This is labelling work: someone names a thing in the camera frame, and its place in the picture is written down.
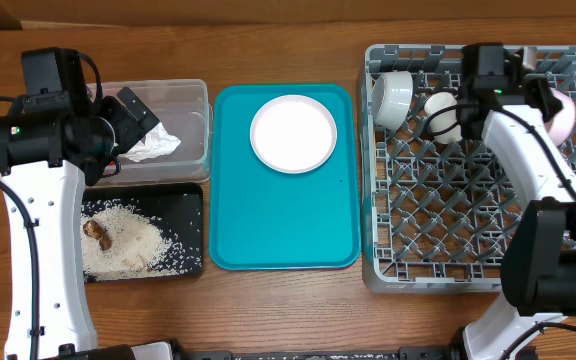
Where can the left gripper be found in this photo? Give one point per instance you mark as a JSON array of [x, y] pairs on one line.
[[132, 128]]

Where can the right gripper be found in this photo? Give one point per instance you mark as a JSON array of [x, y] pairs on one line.
[[543, 95]]

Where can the white napkin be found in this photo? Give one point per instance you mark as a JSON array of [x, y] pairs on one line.
[[156, 143]]

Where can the pink bowl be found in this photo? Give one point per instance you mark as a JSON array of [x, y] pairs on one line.
[[560, 127]]

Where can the white cup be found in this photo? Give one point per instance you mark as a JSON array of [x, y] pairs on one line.
[[444, 127]]

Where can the white rice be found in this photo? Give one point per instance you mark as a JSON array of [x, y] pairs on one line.
[[144, 245]]

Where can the grey bowl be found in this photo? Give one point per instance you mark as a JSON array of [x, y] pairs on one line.
[[391, 99]]

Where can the white round plate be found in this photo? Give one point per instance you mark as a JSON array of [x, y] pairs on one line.
[[293, 134]]

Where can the brown food piece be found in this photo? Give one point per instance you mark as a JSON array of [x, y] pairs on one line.
[[95, 231]]

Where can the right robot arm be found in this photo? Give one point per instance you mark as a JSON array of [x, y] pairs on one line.
[[521, 122]]

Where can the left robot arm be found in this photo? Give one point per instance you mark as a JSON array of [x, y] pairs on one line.
[[53, 146]]

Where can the grey dishwasher rack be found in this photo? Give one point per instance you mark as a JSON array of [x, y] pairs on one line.
[[439, 218]]

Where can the clear plastic bin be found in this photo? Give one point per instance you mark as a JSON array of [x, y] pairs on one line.
[[182, 107]]

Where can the black tray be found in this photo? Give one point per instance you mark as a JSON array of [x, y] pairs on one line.
[[177, 203]]

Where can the teal serving tray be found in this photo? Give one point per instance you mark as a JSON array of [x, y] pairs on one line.
[[262, 219]]

